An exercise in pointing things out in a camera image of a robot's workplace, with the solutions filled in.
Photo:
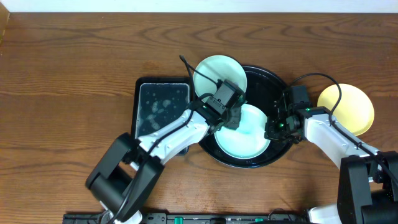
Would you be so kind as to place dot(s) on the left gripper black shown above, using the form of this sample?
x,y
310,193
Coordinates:
x,y
234,117

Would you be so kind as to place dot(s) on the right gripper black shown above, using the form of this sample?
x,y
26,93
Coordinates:
x,y
270,132

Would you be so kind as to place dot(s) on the pale green plate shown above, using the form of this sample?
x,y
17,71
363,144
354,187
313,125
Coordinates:
x,y
213,70
247,141

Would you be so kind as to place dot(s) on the round black tray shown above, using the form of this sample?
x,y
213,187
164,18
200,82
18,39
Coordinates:
x,y
263,89

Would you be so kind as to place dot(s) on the yellow plate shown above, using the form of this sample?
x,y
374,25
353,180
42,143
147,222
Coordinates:
x,y
355,110

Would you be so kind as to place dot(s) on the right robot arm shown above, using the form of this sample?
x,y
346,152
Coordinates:
x,y
367,190

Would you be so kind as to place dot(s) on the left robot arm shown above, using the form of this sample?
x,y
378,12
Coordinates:
x,y
127,173

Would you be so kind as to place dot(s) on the black rectangular water tray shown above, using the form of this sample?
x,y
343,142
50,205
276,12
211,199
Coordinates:
x,y
158,102

